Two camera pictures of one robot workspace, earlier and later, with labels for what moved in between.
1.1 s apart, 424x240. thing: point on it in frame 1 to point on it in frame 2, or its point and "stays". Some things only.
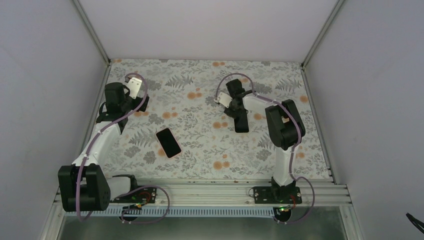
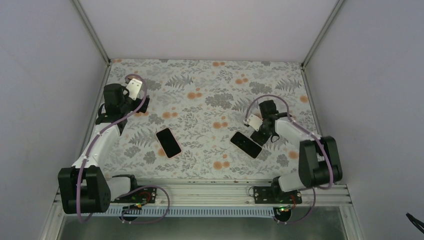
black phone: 241,124 to 250,147
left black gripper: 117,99 stays
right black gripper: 233,115 to 260,140
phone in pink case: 168,143 stays
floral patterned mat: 184,135 stays
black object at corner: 419,225 stays
